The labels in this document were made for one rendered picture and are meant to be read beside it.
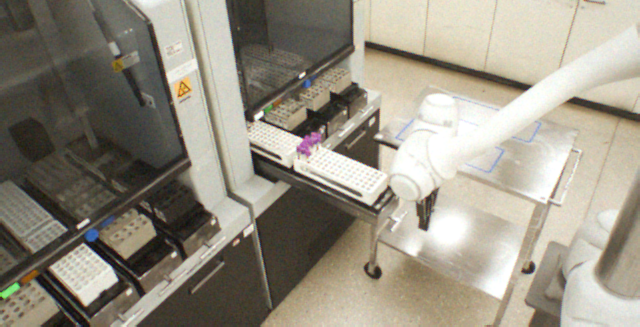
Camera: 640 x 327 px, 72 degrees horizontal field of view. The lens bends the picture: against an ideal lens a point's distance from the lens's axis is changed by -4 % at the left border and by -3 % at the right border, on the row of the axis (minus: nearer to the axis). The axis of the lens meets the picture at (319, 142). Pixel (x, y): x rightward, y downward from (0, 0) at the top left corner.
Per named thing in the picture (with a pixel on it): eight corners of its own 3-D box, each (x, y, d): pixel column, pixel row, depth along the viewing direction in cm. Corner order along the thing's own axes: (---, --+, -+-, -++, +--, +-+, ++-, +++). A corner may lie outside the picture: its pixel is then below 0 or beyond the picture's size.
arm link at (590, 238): (626, 264, 120) (659, 208, 107) (625, 319, 108) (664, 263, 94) (563, 245, 127) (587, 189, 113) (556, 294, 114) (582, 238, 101)
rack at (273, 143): (227, 141, 166) (224, 127, 162) (246, 127, 172) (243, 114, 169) (289, 170, 151) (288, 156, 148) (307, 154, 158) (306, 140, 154)
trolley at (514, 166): (362, 274, 212) (365, 134, 163) (408, 216, 241) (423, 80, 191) (501, 351, 179) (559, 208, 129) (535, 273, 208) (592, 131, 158)
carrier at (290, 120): (302, 116, 174) (301, 103, 170) (307, 118, 173) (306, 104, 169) (283, 131, 166) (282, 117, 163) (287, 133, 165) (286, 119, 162)
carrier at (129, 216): (139, 221, 133) (133, 207, 129) (143, 224, 132) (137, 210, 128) (105, 246, 126) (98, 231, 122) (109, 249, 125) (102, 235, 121)
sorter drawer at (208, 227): (69, 174, 165) (60, 155, 160) (101, 154, 174) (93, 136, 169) (197, 266, 129) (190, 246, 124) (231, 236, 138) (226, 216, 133)
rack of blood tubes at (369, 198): (293, 172, 150) (292, 158, 147) (312, 157, 157) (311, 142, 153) (370, 208, 136) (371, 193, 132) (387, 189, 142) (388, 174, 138)
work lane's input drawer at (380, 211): (220, 155, 171) (215, 135, 165) (245, 136, 179) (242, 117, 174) (389, 239, 135) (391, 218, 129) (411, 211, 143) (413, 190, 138)
